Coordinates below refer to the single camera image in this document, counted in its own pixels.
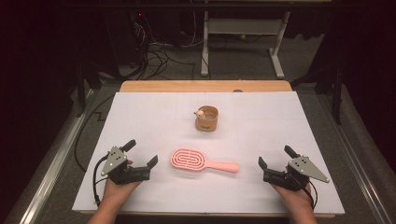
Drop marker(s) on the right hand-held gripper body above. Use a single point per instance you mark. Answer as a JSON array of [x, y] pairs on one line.
[[303, 168]]

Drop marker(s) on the black metal stand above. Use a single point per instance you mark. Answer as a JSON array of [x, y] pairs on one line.
[[81, 93], [336, 96]]

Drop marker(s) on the person's left hand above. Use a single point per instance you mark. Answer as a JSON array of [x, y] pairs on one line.
[[116, 191]]

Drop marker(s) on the pink hairbrush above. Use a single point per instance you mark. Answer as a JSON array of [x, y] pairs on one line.
[[218, 166]]

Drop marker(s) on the tan wooden cup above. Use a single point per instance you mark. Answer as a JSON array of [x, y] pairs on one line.
[[207, 124]]

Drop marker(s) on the white metal desk frame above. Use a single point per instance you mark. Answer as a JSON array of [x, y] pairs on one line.
[[243, 26]]

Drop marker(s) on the aluminium floor rail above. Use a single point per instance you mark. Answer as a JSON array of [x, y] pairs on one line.
[[358, 174], [53, 174]]

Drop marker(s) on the small yellow ball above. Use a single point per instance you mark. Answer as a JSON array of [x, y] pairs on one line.
[[242, 36]]

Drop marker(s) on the dark computer tower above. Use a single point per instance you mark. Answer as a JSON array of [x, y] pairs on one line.
[[124, 37]]

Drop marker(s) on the white paper sheet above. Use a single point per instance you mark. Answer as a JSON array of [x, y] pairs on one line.
[[149, 124]]

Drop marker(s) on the person's right hand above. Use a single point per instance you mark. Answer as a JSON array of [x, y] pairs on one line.
[[295, 196]]

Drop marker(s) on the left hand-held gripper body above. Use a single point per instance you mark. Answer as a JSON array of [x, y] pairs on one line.
[[115, 160]]

